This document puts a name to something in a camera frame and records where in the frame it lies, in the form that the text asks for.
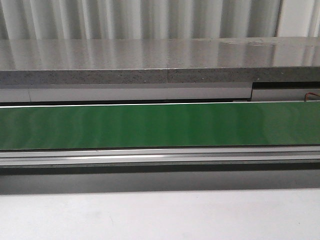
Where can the green conveyor belt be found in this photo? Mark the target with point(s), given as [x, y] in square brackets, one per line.
[159, 125]

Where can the white pleated curtain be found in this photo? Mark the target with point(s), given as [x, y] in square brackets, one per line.
[157, 19]

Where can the aluminium conveyor frame rail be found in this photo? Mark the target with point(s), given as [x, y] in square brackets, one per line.
[159, 160]

